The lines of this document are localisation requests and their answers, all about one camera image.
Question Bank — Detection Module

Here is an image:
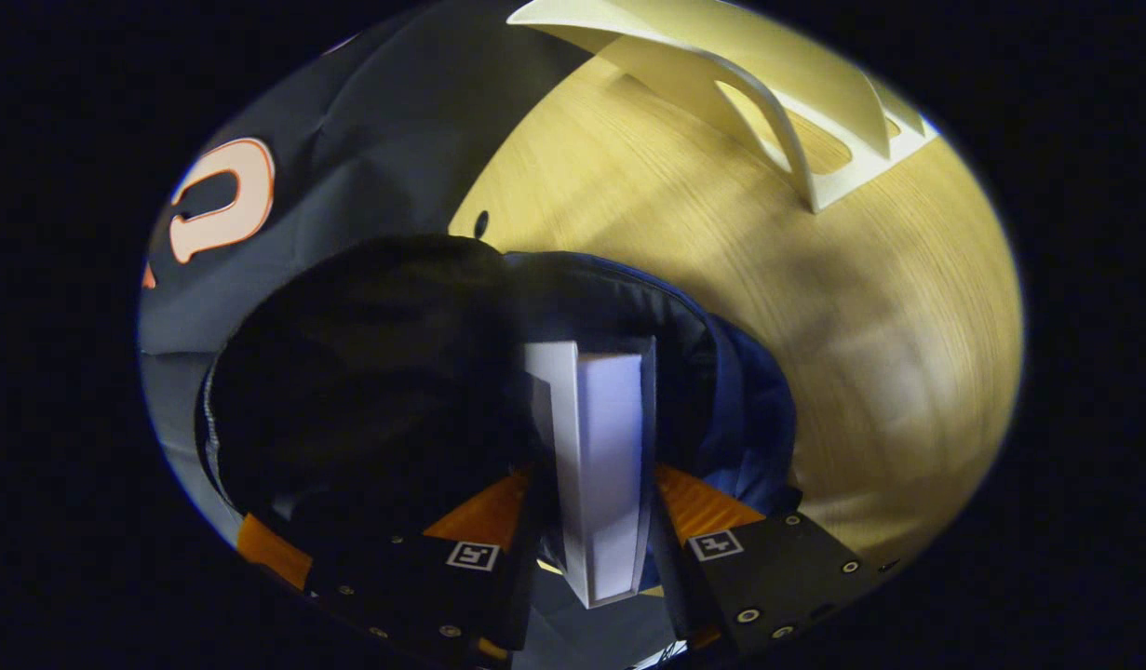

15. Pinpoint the grey spine book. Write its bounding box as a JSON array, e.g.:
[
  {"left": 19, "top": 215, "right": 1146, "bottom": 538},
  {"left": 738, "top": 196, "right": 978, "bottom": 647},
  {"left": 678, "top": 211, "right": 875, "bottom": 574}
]
[{"left": 524, "top": 340, "right": 659, "bottom": 610}]

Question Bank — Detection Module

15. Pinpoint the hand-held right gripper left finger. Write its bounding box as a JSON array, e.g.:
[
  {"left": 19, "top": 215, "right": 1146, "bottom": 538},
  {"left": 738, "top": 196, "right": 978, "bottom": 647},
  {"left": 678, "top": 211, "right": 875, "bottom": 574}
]
[{"left": 303, "top": 470, "right": 536, "bottom": 666}]

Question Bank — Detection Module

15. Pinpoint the blue schoolbag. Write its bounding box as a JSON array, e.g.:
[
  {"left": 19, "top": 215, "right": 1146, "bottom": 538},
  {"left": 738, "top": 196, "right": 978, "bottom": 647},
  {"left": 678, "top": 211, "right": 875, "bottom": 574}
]
[{"left": 195, "top": 233, "right": 799, "bottom": 666}]

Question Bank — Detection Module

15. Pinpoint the white bookshelf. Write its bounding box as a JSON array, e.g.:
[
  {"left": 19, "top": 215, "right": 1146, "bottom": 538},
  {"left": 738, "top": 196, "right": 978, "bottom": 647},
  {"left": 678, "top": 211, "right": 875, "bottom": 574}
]
[{"left": 507, "top": 0, "right": 941, "bottom": 215}]

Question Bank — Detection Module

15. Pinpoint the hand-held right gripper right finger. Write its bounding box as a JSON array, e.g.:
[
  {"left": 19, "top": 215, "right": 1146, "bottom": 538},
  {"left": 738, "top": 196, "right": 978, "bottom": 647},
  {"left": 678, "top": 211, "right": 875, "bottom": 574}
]
[{"left": 652, "top": 463, "right": 885, "bottom": 657}]

